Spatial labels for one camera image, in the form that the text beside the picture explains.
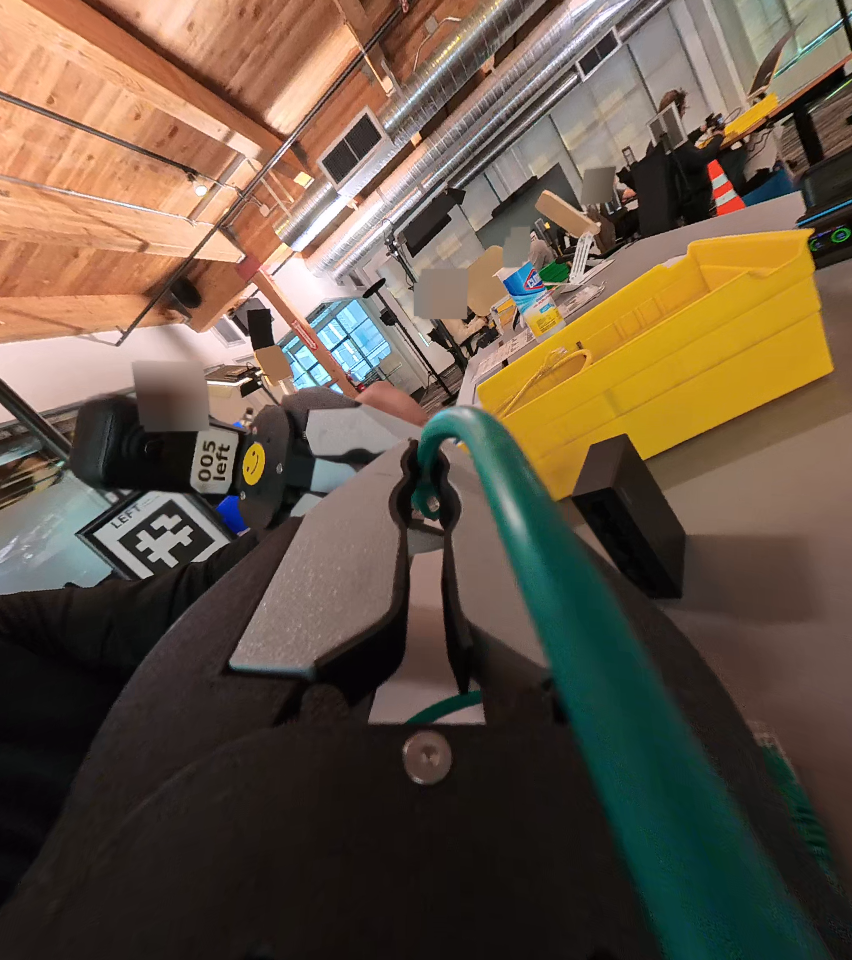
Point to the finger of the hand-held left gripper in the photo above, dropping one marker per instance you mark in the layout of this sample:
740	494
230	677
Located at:
351	431
324	480

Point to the printed paper sheet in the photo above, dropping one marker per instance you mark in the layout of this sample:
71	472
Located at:
516	343

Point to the orange traffic cone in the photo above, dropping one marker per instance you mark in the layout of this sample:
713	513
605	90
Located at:
724	191

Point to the black network switch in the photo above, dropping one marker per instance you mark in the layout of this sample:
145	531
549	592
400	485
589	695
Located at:
635	510

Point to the black wall screen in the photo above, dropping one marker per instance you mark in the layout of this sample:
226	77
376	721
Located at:
553	187

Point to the yellow plastic bin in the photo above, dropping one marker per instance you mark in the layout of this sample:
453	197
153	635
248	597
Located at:
695	360

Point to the person's left hand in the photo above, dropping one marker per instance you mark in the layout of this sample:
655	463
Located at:
396	401

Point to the person's dark clothing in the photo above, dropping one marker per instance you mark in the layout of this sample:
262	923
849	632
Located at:
6	787

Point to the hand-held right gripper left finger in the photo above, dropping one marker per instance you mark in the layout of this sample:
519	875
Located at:
321	592

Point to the framed marker sign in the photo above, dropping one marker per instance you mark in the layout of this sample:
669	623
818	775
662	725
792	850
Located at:
163	540

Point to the black tripod light stand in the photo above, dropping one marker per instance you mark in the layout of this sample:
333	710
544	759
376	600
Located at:
429	221

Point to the blue wipes pack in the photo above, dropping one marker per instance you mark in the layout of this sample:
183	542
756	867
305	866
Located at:
534	300

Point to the blue storage bin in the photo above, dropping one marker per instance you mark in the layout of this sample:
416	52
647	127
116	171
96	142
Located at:
235	514

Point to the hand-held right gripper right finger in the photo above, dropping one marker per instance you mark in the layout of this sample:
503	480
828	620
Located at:
493	600

